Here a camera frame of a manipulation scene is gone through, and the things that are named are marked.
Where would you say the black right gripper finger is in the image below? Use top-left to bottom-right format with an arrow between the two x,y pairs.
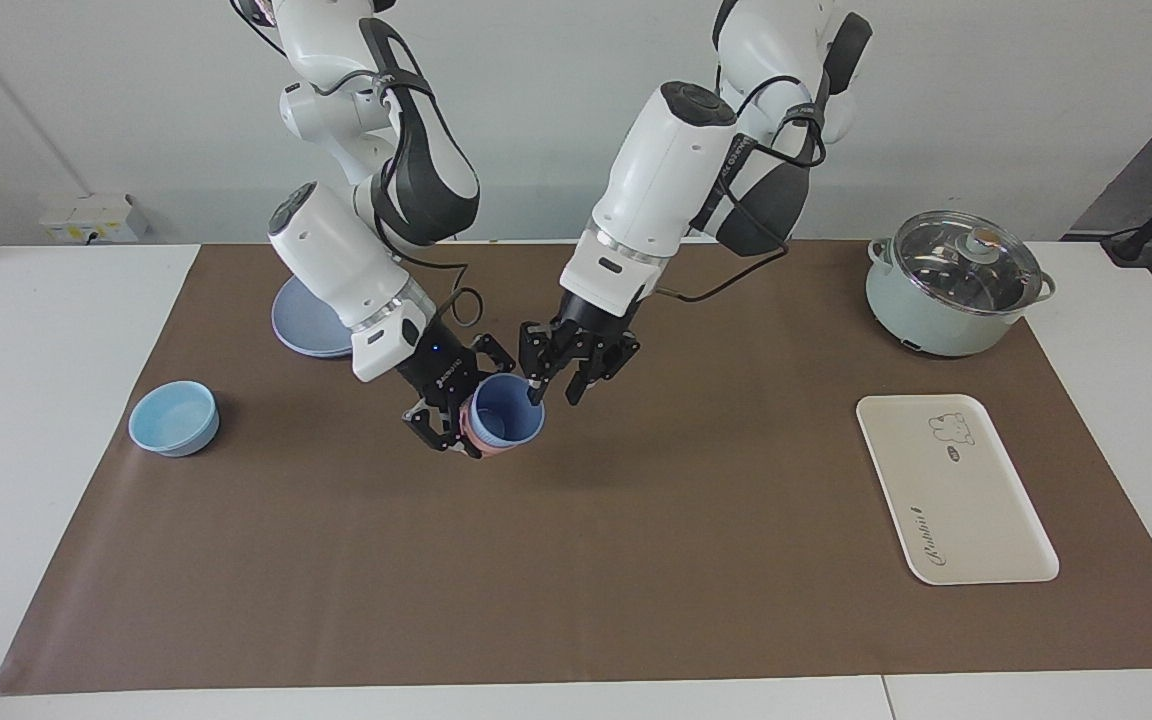
401,403 -> 482,456
473,335 -> 517,376

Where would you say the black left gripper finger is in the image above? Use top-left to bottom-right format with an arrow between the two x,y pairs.
566,340 -> 640,406
519,322 -> 562,404

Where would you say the pink plastic cup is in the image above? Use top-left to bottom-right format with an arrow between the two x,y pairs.
462,408 -> 522,461

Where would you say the blue plastic cup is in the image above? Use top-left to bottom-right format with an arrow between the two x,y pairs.
466,373 -> 546,454

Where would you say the cream tray with rabbit print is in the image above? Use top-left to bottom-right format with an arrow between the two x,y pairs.
856,394 -> 1060,586

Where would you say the pale blue plate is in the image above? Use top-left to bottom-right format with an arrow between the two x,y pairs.
271,275 -> 357,359

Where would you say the brown paper table mat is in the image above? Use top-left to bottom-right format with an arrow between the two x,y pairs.
0,240 -> 1152,696

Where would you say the light blue bowl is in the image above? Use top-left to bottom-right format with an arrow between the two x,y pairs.
128,380 -> 220,458

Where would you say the mint green electric pot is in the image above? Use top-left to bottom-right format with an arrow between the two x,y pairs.
866,235 -> 1057,358

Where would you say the glass pot lid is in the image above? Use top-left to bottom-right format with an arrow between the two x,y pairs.
893,210 -> 1045,317

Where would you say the white power strip box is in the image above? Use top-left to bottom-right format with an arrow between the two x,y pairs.
39,193 -> 149,244

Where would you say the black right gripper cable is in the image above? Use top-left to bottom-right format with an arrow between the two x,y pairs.
391,250 -> 485,331

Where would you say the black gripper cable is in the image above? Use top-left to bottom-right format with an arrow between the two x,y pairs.
656,75 -> 829,303
391,250 -> 485,331

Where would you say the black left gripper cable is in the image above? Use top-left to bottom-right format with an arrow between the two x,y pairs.
656,75 -> 829,303

